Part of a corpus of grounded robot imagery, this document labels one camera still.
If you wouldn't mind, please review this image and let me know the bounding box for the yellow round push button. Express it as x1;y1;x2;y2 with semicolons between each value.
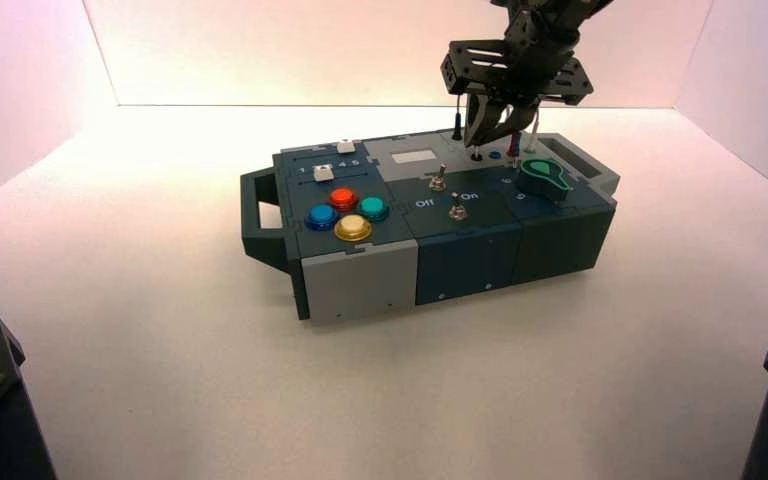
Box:
333;214;374;244

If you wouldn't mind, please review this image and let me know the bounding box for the black jumper wire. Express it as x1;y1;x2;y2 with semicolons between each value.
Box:
451;92;485;164

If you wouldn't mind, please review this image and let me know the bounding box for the dark blue grey control box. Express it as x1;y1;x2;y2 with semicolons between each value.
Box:
240;130;621;327

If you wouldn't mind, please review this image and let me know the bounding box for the green rotary pointer knob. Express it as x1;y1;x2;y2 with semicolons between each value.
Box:
516;158;574;204

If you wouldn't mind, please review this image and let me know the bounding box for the blue round push button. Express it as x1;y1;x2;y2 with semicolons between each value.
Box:
305;203;341;232

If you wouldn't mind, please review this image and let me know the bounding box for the grey display screen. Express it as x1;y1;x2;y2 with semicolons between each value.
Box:
390;150;440;167

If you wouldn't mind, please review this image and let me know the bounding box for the red round push button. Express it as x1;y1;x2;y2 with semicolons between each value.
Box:
327;187;360;213

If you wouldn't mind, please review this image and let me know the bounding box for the teal round push button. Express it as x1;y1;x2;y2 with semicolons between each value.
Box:
356;195;392;224

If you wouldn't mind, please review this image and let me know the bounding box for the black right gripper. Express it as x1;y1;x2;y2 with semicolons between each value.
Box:
441;13;594;146

